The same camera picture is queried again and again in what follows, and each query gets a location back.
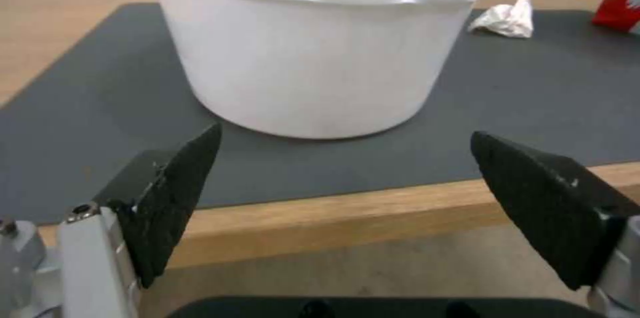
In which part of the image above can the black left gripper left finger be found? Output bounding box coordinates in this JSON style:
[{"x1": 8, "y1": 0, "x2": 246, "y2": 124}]
[{"x1": 0, "y1": 123, "x2": 224, "y2": 318}]

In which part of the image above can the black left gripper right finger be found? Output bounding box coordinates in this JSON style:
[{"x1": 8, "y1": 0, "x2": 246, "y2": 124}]
[{"x1": 470, "y1": 131, "x2": 640, "y2": 318}]

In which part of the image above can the white plastic takeout bowl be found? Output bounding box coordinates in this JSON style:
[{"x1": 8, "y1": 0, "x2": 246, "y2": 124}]
[{"x1": 128, "y1": 0, "x2": 500, "y2": 141}]

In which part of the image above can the dark grey table mat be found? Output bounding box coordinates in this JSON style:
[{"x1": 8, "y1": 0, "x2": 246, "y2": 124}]
[{"x1": 0, "y1": 2, "x2": 640, "y2": 225}]

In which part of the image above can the crumpled white paper napkin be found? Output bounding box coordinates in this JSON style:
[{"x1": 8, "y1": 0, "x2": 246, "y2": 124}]
[{"x1": 467, "y1": 0, "x2": 535, "y2": 39}]

